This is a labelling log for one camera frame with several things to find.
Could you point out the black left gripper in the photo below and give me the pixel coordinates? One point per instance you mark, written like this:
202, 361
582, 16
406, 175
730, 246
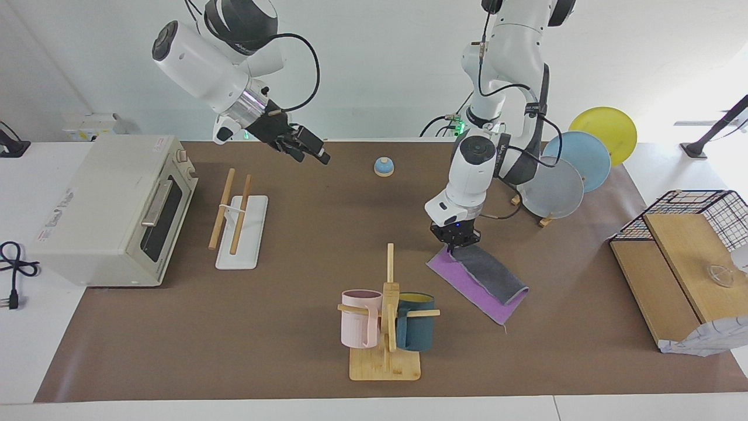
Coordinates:
456, 233

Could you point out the grey plate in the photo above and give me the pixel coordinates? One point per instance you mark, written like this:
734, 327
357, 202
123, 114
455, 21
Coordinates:
558, 193

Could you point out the purple and grey towel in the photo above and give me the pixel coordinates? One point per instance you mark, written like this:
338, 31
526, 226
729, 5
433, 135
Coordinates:
491, 275

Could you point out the light blue plate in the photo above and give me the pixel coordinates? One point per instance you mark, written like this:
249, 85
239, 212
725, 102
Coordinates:
584, 158

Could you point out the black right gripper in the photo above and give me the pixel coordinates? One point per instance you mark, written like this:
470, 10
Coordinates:
274, 131

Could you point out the cream toaster oven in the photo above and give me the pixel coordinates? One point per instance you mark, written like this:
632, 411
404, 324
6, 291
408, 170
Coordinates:
99, 204

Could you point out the wooden plate rack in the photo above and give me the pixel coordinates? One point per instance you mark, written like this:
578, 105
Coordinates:
546, 221

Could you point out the wooden box with basket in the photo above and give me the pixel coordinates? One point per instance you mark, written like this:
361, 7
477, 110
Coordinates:
707, 339

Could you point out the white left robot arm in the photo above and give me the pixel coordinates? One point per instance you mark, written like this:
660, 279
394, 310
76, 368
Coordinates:
502, 58

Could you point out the wooden mug tree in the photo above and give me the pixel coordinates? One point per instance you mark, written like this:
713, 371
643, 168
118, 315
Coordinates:
385, 365

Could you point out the black clamp mount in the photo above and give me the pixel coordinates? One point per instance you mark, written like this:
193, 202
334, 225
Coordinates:
11, 146

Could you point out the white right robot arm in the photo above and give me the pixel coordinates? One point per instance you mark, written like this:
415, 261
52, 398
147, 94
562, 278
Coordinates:
198, 64

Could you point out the pink mug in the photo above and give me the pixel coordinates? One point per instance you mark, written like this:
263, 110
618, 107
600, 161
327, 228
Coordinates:
356, 321

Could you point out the brown table mat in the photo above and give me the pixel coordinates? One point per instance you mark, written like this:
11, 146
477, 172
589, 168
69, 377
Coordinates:
304, 234

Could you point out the white towel rack wooden bars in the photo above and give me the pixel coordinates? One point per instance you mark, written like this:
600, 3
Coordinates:
245, 234

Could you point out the blue call bell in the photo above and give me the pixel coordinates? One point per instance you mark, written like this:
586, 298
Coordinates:
384, 168

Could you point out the yellow plate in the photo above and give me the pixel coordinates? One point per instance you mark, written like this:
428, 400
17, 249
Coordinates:
608, 126

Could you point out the dark teal mug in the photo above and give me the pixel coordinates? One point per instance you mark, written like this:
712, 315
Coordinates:
418, 330

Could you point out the wooden bread box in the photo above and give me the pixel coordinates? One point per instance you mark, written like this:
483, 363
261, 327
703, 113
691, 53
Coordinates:
689, 257

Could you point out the black camera stand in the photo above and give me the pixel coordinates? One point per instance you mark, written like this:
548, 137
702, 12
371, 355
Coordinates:
695, 149

